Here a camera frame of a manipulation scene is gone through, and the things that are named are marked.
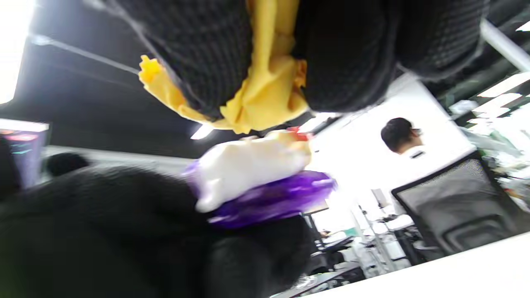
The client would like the person's right hand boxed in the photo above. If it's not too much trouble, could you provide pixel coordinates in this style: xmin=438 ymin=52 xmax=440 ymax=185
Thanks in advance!
xmin=112 ymin=0 xmax=490 ymax=121

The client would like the person's left hand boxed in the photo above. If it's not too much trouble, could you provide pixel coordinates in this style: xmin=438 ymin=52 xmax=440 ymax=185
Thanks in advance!
xmin=0 ymin=166 xmax=317 ymax=298

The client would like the yellow dusting cloth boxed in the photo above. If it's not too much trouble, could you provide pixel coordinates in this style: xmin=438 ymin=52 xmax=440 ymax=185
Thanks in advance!
xmin=139 ymin=0 xmax=310 ymax=135

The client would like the bear ornament purple base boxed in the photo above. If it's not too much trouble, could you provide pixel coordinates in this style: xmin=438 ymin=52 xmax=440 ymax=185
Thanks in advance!
xmin=182 ymin=126 xmax=338 ymax=230

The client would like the colourful monitor screen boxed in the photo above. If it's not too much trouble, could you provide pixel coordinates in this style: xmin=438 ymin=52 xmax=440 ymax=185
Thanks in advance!
xmin=0 ymin=119 xmax=50 ymax=189

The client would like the ceiling light strip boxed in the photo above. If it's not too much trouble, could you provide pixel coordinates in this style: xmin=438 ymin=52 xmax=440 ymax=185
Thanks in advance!
xmin=190 ymin=123 xmax=214 ymax=140

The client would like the white ceiling pipe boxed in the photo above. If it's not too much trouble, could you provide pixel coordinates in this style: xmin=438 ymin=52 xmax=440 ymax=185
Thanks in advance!
xmin=480 ymin=19 xmax=530 ymax=72

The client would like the black mesh office chair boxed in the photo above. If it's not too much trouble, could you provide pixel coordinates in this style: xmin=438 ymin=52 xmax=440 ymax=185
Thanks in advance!
xmin=391 ymin=151 xmax=530 ymax=262

